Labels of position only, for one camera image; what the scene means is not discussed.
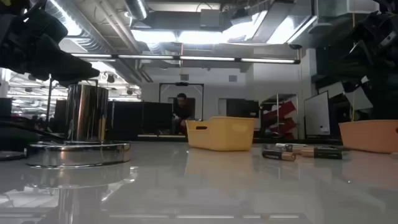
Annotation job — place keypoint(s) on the dark monitor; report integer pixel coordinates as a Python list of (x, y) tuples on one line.
[(242, 109)]

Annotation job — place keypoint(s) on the long linear ceiling light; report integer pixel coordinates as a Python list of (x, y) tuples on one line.
[(205, 58)]

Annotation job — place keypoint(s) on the silver battery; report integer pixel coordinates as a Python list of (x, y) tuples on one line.
[(284, 146), (300, 146)]

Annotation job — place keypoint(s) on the whiteboard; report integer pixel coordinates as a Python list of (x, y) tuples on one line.
[(317, 113)]

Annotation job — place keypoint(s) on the orange plastic bin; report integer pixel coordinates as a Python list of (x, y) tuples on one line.
[(370, 137)]

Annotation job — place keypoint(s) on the black metal gantry frame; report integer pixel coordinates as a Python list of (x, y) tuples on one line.
[(181, 84)]

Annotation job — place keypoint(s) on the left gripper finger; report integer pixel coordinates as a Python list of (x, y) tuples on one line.
[(68, 67)]

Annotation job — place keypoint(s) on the red slanted rack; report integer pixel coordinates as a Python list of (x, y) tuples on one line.
[(280, 109)]

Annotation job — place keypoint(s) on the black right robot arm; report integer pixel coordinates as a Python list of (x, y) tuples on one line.
[(382, 93)]

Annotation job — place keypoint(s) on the black metal table frame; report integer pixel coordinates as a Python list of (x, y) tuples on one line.
[(326, 142)]

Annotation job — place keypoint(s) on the person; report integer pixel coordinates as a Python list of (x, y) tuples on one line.
[(183, 112)]

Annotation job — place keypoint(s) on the silver ceiling duct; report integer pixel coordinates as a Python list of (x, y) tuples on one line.
[(136, 9)]

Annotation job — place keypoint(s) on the black partition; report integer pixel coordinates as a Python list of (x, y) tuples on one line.
[(140, 121)]

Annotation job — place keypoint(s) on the black copper Duracell battery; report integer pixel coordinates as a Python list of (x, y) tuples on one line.
[(326, 153), (276, 155)]

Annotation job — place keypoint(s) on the round white disc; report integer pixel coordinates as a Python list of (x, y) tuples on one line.
[(87, 115)]

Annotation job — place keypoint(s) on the yellow plastic bin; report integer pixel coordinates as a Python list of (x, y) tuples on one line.
[(224, 133)]

